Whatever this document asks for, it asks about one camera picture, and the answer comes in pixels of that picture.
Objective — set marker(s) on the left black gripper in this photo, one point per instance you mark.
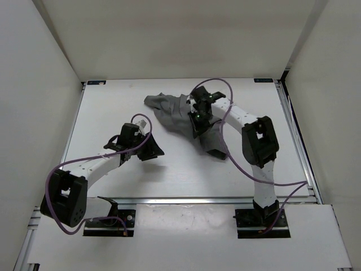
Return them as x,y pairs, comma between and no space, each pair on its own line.
152,149

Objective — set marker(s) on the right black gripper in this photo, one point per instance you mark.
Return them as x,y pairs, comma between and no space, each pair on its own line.
198,129

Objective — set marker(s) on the grey pleated skirt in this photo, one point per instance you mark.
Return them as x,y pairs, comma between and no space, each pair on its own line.
172,114

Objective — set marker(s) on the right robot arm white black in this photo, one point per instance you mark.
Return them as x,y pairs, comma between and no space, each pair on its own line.
259,146

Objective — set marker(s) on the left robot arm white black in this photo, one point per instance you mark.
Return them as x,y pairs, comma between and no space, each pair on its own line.
66,199

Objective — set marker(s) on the right blue corner label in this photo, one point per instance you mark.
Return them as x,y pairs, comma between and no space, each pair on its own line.
263,80

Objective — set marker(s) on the blue corner label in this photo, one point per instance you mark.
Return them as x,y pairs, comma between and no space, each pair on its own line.
263,80
96,82

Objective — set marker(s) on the white front cover board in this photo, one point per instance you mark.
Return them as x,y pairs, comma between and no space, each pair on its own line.
198,237

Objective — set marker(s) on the left blue corner label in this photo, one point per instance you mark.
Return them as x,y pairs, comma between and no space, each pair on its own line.
96,82

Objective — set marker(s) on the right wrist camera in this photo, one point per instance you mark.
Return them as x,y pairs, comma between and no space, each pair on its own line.
191,102

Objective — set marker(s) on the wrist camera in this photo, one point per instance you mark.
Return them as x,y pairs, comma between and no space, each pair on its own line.
191,102
141,124

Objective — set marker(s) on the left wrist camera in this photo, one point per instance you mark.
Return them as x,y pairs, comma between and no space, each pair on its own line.
141,124

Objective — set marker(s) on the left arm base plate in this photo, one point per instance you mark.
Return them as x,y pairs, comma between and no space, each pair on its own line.
121,225

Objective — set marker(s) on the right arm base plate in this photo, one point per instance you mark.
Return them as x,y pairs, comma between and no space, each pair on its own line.
250,226

